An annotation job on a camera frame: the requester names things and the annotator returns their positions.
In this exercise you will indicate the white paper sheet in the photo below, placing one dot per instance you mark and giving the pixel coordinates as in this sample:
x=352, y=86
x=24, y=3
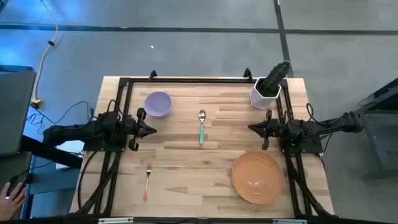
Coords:
x=70, y=146

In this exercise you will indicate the orange bowl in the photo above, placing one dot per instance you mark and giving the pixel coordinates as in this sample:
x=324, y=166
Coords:
x=257, y=177

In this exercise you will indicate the purple plastic bowl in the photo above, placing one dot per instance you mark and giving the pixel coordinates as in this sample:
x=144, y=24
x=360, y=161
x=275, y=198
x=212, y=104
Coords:
x=157, y=104

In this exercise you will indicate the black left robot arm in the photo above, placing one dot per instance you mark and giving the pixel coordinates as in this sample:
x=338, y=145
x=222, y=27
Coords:
x=77, y=130

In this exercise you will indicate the silver metal bracket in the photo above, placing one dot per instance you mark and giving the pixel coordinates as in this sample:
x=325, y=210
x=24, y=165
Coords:
x=115, y=220
x=289, y=221

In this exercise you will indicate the white hexagonal plant pot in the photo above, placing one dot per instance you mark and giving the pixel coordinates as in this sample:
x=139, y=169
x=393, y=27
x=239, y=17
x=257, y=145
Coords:
x=259, y=99

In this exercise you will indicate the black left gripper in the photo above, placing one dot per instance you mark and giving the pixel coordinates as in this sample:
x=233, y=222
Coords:
x=134, y=127

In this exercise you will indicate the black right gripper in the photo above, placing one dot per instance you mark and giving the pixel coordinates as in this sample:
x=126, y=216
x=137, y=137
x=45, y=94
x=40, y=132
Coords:
x=275, y=129

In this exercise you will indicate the person's hand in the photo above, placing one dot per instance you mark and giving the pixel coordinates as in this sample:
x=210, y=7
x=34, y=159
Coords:
x=11, y=202

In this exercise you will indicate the dark green cactus plant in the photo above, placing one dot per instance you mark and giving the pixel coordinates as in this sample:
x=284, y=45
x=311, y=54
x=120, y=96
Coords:
x=275, y=77

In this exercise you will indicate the black computer mouse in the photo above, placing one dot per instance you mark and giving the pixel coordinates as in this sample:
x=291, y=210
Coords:
x=20, y=180

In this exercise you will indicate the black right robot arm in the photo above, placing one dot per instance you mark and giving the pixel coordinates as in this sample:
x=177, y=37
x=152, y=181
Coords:
x=323, y=126

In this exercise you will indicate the dark desk with blue shelf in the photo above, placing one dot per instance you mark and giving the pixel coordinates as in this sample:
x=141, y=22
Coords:
x=49, y=180

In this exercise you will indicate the black side table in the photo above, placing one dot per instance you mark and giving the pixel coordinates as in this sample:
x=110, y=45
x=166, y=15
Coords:
x=382, y=130

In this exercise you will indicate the black aluminium table frame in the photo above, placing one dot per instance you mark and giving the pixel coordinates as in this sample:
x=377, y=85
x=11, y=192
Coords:
x=186, y=80

